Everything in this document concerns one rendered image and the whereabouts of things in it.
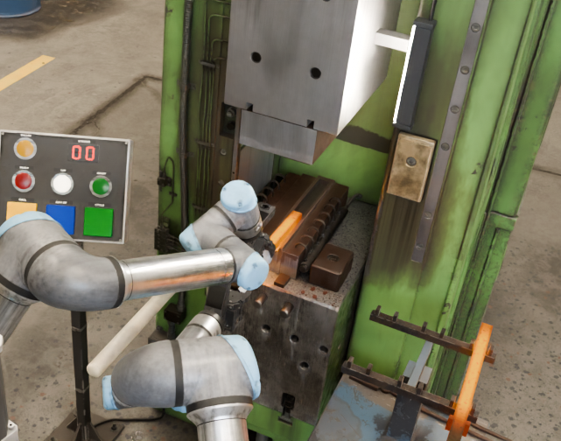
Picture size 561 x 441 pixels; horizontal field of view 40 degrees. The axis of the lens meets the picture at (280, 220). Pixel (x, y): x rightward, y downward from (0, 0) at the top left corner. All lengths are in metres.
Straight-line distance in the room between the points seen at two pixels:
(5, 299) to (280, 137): 0.78
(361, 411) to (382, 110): 0.87
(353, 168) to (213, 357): 1.20
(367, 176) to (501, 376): 1.28
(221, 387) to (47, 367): 1.86
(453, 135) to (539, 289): 2.11
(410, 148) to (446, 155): 0.09
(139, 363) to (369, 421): 0.85
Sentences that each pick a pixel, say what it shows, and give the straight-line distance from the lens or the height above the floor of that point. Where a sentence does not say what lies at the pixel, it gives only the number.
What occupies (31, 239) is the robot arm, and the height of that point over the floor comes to 1.36.
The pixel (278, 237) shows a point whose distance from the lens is 2.05.
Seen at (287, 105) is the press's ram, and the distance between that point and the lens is 1.84.
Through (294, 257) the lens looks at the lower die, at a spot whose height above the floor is 0.98.
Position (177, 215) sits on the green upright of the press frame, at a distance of 2.33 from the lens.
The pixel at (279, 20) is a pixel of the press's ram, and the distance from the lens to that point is 1.78.
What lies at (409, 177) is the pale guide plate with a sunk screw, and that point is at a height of 1.25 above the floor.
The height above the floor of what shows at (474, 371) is 0.98.
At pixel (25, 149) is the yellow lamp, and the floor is 1.16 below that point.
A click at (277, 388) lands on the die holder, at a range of 2.26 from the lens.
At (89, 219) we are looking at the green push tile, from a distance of 2.09.
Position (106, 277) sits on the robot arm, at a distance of 1.37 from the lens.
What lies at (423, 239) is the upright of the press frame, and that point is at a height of 1.07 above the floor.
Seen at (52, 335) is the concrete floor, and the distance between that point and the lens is 3.26.
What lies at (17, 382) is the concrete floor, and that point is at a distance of 3.08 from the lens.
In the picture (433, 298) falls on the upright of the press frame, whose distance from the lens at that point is 2.15.
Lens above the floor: 2.18
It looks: 33 degrees down
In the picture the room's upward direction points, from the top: 7 degrees clockwise
